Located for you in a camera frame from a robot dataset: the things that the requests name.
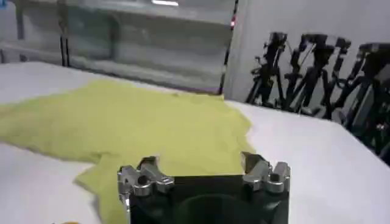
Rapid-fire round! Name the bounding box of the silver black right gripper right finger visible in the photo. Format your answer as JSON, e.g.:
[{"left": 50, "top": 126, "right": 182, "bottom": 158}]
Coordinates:
[{"left": 240, "top": 151, "right": 291, "bottom": 194}]

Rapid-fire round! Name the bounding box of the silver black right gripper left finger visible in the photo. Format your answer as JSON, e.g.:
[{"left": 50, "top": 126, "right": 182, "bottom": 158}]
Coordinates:
[{"left": 117, "top": 155, "right": 176, "bottom": 201}]

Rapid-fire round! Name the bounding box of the yellow-green shirt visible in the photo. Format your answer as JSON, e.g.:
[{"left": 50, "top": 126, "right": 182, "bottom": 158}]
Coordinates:
[{"left": 0, "top": 79, "right": 256, "bottom": 224}]

